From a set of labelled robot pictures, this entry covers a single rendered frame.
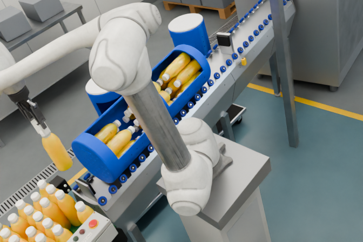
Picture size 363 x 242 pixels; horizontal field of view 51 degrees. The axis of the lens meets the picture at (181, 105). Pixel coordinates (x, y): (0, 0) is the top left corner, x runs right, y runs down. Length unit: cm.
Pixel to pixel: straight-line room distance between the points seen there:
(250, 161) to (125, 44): 87
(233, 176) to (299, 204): 126
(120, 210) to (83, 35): 102
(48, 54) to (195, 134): 61
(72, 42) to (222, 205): 84
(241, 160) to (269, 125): 175
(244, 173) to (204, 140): 25
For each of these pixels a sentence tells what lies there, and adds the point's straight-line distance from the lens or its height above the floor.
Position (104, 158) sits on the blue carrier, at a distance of 182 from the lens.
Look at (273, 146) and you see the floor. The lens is 323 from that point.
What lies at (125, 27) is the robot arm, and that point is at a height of 189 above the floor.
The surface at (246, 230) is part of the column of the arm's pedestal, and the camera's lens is 193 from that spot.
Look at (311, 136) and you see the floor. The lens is 328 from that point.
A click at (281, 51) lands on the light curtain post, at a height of 91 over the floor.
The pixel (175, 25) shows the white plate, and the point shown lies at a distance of 301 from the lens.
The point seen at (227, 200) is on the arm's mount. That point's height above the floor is 106.
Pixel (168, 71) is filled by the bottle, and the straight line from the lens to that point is 217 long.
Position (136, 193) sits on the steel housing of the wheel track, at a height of 85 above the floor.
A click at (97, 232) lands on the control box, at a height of 110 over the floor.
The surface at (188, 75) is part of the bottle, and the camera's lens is 220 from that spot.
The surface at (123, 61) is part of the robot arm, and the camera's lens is 100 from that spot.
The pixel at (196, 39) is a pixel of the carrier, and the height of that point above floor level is 94.
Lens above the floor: 231
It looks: 36 degrees down
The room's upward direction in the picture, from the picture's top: 19 degrees counter-clockwise
